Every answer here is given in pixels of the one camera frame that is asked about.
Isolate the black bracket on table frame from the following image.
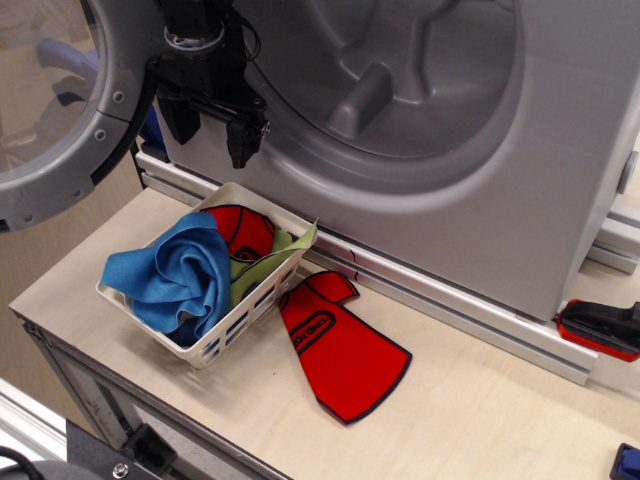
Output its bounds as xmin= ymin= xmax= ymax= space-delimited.
xmin=124 ymin=424 xmax=178 ymax=476

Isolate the round grey washer door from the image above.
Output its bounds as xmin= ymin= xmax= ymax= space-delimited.
xmin=1 ymin=1 xmax=164 ymax=233

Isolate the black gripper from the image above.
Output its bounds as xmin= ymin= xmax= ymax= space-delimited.
xmin=148 ymin=29 xmax=270 ymax=169

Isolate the grey robot base with cable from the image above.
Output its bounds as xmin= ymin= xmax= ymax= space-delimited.
xmin=1 ymin=446 xmax=135 ymax=480

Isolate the white plastic laundry basket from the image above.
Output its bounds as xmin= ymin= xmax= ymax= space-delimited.
xmin=96 ymin=204 xmax=302 ymax=369

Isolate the green felt cloth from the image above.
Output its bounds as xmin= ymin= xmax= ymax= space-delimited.
xmin=229 ymin=219 xmax=317 ymax=310

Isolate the blue black clamp corner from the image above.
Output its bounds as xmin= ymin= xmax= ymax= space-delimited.
xmin=609 ymin=443 xmax=640 ymax=480

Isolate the blue clamp behind door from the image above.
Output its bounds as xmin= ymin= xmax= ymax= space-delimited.
xmin=140 ymin=105 xmax=166 ymax=152

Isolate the red and black clamp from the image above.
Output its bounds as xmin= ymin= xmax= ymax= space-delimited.
xmin=556 ymin=299 xmax=639 ymax=362

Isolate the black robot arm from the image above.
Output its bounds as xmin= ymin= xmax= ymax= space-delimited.
xmin=147 ymin=1 xmax=269 ymax=169

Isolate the blue cloth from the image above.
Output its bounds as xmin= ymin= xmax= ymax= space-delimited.
xmin=101 ymin=212 xmax=231 ymax=347

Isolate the red felt shirt in basket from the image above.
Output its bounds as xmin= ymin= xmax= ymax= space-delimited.
xmin=203 ymin=204 xmax=276 ymax=261

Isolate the grey toy washing machine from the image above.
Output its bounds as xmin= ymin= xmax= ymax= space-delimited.
xmin=167 ymin=1 xmax=639 ymax=320

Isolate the aluminium extrusion rail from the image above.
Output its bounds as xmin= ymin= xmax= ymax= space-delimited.
xmin=134 ymin=152 xmax=627 ymax=385

